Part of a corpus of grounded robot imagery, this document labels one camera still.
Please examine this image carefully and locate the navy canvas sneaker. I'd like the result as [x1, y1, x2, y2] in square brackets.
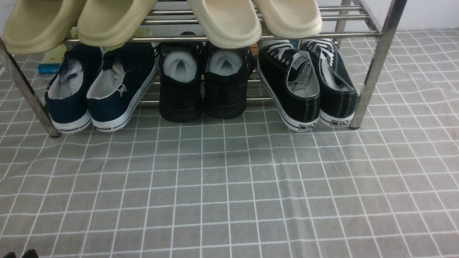
[85, 42, 158, 132]
[44, 44, 104, 134]

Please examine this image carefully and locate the black mesh shoe right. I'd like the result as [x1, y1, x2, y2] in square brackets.
[203, 42, 254, 119]

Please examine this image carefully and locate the navy canvas sneaker left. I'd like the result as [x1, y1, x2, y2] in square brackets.
[44, 44, 104, 134]

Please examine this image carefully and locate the beige slipper far left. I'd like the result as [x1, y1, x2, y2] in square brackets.
[2, 0, 86, 54]

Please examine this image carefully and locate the cream slipper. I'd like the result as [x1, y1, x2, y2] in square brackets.
[253, 0, 322, 39]
[188, 0, 262, 49]

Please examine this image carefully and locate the grey checked floor cloth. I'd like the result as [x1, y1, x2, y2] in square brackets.
[0, 29, 459, 258]

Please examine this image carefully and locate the cream slipper far right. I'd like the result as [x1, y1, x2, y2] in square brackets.
[253, 0, 322, 39]

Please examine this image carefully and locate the stainless steel shoe rack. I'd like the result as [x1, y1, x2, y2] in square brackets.
[1, 0, 407, 139]

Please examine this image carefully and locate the black mesh shoe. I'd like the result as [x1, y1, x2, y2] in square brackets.
[158, 41, 206, 124]
[203, 42, 254, 119]

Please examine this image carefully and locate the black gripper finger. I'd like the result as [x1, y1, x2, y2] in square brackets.
[3, 252, 17, 258]

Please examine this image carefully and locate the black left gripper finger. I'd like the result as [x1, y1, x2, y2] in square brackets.
[21, 249, 39, 258]

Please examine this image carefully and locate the black white sneaker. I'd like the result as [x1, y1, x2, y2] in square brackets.
[257, 40, 320, 132]
[300, 39, 358, 127]

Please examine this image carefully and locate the black mesh shoe left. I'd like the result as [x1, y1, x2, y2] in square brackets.
[158, 41, 206, 124]

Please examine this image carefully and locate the black colourful book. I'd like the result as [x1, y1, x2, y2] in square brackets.
[250, 22, 301, 57]

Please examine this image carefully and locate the beige slipper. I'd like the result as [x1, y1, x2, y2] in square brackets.
[77, 0, 158, 47]
[2, 0, 86, 54]

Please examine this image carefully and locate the navy canvas sneaker right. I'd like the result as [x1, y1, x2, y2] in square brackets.
[85, 42, 158, 132]

